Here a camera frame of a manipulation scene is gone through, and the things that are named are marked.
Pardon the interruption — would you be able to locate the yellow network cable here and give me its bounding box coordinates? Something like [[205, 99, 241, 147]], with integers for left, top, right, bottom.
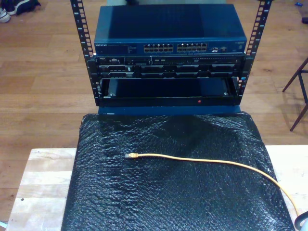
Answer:
[[124, 152, 301, 217]]

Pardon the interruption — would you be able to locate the blue flat device under rack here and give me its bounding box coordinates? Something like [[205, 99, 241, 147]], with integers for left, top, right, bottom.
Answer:
[[98, 104, 242, 116]]

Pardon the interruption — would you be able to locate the black rack shelf tray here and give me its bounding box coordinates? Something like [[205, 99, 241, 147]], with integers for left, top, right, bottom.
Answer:
[[96, 77, 241, 108]]

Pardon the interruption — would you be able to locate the black rack server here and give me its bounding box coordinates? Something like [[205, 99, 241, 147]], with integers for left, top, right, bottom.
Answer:
[[88, 55, 252, 79]]

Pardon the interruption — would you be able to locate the black bubble mat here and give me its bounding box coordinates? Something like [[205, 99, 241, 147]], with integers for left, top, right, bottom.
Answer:
[[60, 112, 296, 231]]

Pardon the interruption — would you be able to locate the dark sneaker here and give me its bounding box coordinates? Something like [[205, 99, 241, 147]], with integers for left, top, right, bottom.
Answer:
[[4, 0, 41, 15]]

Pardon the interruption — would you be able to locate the white sneaker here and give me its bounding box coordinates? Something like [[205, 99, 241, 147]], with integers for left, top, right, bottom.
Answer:
[[0, 7, 12, 24]]

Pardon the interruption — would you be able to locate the blue network switch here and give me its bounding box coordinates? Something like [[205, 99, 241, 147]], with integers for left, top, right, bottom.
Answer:
[[93, 4, 248, 57]]

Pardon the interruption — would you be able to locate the black rack frame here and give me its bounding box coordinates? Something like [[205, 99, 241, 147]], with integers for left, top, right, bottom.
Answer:
[[69, 0, 274, 108]]

